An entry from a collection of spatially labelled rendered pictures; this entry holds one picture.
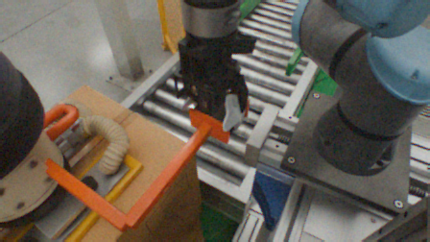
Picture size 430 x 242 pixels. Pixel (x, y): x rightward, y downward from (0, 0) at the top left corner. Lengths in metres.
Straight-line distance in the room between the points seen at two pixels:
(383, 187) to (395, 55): 0.25
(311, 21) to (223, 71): 0.19
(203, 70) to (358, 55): 0.23
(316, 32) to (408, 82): 0.17
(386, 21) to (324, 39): 0.24
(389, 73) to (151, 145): 0.49
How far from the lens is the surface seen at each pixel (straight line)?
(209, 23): 0.33
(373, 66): 0.42
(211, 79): 0.38
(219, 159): 1.08
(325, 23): 0.49
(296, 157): 0.53
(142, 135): 0.67
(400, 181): 0.58
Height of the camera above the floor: 1.47
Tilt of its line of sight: 50 degrees down
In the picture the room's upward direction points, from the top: straight up
